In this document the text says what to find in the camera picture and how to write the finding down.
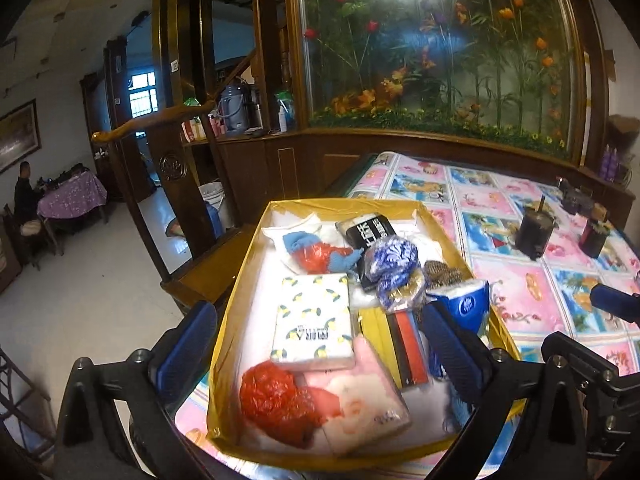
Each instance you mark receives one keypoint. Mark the pink cup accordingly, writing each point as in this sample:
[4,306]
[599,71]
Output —
[216,126]

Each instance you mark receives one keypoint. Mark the steel flask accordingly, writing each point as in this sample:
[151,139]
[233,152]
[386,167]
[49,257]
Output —
[256,107]

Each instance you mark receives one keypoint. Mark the framed wall picture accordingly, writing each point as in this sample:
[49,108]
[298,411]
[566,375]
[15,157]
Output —
[17,135]

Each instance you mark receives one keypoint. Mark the white spray bottle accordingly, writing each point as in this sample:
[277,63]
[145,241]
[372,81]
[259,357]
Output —
[283,120]

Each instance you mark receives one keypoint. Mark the black gear device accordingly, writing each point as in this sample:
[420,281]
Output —
[575,197]

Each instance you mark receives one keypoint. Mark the wooden partition cabinet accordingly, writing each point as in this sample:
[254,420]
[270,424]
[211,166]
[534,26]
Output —
[300,170]

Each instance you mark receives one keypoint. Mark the grey-blue thermos jug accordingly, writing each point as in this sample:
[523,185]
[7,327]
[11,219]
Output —
[235,110]

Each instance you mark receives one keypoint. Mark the table with purple cloth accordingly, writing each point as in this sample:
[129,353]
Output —
[75,195]

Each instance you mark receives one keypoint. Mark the black plastic packet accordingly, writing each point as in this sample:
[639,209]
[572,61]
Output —
[367,230]

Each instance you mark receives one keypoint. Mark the purple bottle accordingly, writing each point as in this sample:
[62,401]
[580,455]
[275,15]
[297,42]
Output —
[605,162]
[615,167]

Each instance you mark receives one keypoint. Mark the blue tissue pack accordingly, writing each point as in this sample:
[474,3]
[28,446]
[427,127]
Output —
[465,305]

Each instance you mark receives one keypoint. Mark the orange plastic bag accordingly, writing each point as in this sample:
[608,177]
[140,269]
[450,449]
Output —
[275,405]

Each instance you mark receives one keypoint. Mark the pink tissue pack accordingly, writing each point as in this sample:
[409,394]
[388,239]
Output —
[370,410]

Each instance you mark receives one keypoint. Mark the blue patterned tissue roll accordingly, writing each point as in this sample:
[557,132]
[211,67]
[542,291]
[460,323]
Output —
[395,265]

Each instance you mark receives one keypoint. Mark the green packet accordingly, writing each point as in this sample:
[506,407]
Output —
[284,99]

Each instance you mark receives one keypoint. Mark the lemon print tissue pack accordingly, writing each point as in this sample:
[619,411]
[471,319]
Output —
[312,320]

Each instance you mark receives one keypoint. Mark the metal scouring pad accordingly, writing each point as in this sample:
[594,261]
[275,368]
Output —
[445,274]

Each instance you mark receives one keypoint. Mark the grey motor with shaft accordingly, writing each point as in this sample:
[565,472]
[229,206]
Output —
[535,235]

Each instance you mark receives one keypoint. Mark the blue and red toy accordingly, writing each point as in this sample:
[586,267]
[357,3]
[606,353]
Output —
[315,255]

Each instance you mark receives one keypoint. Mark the white bucket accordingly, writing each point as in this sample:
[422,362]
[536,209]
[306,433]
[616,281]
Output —
[215,192]

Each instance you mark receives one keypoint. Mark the artificial flower glass display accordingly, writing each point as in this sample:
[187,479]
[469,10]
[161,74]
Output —
[440,60]

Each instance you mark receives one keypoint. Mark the blue thermos flask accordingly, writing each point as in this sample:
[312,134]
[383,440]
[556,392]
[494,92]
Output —
[214,222]

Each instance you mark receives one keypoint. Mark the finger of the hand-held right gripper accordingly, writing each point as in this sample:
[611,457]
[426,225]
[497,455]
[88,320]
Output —
[615,395]
[617,302]

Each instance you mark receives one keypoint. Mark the window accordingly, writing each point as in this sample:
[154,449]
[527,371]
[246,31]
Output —
[143,92]

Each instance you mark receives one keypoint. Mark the coloured sponge pack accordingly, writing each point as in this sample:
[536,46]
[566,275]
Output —
[395,345]

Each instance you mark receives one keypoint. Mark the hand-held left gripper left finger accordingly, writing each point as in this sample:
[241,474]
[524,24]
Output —
[187,345]

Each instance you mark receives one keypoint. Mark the red and white carton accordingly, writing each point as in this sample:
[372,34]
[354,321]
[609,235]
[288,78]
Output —
[192,131]

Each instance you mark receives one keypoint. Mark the yellow taped cardboard box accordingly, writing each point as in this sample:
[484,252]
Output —
[230,350]

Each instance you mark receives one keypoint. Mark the dark wooden chair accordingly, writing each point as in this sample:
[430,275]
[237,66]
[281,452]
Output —
[25,400]

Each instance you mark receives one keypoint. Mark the printed tablecloth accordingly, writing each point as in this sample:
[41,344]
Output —
[530,300]

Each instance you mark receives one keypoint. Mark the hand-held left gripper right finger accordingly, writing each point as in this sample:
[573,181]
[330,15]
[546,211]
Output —
[450,352]

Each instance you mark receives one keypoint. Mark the black motor with tan pulley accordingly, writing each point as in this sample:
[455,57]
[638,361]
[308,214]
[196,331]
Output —
[595,240]

